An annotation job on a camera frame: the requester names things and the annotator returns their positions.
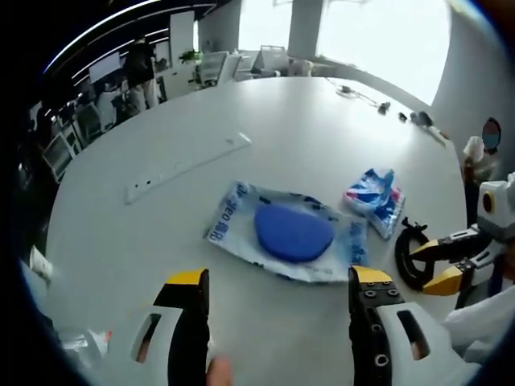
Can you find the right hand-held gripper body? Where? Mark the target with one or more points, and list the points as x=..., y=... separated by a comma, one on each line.
x=497, y=209

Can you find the white table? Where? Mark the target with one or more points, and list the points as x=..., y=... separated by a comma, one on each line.
x=281, y=140

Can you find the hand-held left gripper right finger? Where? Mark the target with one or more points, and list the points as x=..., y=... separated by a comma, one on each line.
x=362, y=313

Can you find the blue tissue packet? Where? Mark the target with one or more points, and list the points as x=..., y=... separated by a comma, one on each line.
x=376, y=201

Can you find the person's white shirt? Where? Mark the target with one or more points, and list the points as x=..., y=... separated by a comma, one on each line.
x=483, y=321

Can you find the white mesh office chair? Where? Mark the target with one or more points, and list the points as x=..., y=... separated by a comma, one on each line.
x=213, y=68
x=273, y=60
x=58, y=157
x=89, y=120

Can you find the white bag with blue pad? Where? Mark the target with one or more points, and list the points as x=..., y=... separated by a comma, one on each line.
x=289, y=233

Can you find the small white power strip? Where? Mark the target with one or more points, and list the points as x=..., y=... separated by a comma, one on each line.
x=436, y=133

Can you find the white built-in socket strip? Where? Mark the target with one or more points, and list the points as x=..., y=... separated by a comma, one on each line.
x=181, y=165

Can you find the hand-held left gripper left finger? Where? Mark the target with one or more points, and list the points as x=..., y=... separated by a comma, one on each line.
x=189, y=321

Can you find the white screen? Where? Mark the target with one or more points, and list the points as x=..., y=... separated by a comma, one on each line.
x=104, y=68

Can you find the green potted plant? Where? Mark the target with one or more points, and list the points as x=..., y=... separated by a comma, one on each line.
x=190, y=57

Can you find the person's left hand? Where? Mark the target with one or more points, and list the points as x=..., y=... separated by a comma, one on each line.
x=219, y=372

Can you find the black adapters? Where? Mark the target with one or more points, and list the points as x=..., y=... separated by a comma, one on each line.
x=420, y=117

